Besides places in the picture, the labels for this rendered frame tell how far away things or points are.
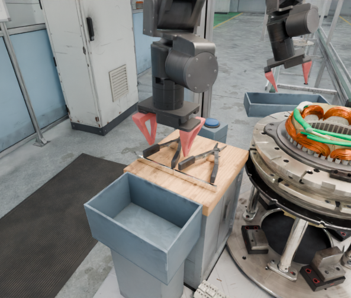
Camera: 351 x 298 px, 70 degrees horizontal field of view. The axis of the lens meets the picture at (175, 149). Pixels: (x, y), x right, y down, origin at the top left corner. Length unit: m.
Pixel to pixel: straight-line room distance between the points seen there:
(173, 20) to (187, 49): 0.06
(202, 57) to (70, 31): 2.28
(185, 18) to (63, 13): 2.23
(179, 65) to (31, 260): 1.62
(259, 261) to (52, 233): 1.46
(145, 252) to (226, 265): 0.34
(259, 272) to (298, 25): 0.62
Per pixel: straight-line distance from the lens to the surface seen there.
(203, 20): 0.85
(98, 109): 2.72
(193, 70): 0.36
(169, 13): 0.41
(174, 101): 0.44
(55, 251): 1.81
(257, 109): 0.83
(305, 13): 0.77
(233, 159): 0.54
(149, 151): 0.51
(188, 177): 0.47
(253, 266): 0.70
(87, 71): 2.60
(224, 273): 0.70
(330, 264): 0.72
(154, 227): 0.50
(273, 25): 0.81
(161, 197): 0.48
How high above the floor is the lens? 1.37
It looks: 33 degrees down
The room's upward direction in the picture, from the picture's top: straight up
